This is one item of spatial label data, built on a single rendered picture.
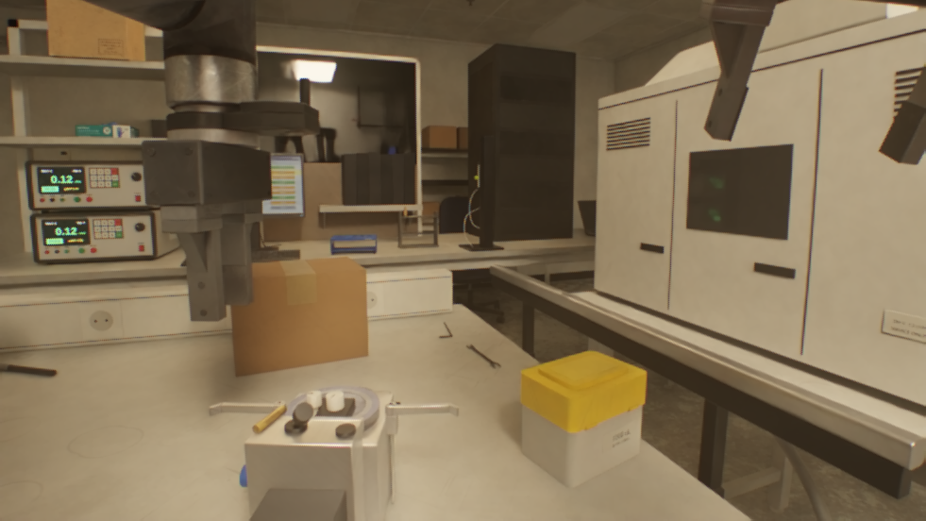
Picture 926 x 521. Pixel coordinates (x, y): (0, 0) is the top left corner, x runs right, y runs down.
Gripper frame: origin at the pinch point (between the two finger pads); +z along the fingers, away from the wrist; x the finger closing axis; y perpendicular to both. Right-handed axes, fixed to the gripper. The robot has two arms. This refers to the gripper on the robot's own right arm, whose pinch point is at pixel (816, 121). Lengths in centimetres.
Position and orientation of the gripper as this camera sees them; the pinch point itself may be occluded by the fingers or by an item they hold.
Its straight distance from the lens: 42.1
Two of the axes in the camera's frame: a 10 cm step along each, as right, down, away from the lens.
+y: -2.0, 4.9, -8.5
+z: -0.5, 8.6, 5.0
